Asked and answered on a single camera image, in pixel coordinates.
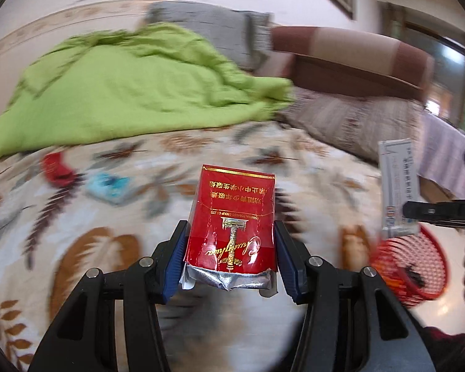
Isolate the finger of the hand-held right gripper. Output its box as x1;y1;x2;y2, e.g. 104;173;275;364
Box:
403;198;465;225

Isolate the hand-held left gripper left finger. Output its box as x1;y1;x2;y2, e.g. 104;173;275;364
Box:
29;220;188;372

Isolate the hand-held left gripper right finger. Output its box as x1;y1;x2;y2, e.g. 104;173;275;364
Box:
273;221;438;372

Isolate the white barcode carton box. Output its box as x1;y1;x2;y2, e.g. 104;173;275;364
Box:
378;137;421;239

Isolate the red plastic basket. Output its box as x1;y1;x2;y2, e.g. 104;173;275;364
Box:
370;223;449;308

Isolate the red cigarette pack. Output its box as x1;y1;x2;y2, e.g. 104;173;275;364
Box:
179;165;280;299

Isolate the leaf printed blanket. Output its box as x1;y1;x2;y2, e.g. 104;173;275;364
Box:
0;120;411;372

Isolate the teal packet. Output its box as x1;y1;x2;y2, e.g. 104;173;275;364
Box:
86;172;132;206

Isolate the patterned beige pillow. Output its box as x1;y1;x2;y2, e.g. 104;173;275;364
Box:
283;85;425;163

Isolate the wooden framed glass door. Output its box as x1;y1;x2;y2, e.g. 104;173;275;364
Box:
380;2;465;136

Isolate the torn red packet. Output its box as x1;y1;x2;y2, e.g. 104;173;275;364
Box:
42;153;76;184

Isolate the brown striped pillow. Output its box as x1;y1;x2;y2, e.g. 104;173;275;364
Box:
271;26;435;103

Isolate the green blanket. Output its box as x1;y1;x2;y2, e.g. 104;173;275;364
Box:
0;21;295;163

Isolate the grey pillow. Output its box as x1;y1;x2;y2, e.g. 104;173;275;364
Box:
145;1;274;72

